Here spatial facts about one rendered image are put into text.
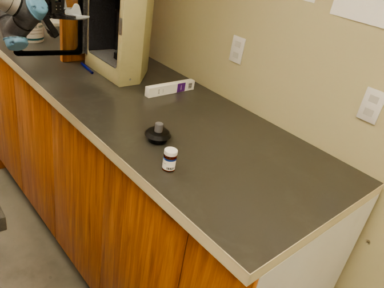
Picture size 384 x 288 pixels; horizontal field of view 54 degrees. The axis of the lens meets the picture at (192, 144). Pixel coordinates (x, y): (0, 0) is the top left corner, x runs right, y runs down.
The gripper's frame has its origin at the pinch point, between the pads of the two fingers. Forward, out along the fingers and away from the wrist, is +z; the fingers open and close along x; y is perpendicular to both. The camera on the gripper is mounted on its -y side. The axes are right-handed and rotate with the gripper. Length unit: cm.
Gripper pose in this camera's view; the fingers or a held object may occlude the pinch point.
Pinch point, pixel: (81, 14)
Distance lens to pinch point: 169.2
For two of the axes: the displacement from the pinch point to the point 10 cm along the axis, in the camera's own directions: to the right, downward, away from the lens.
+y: 1.5, -8.6, -4.9
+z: 7.5, -2.2, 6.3
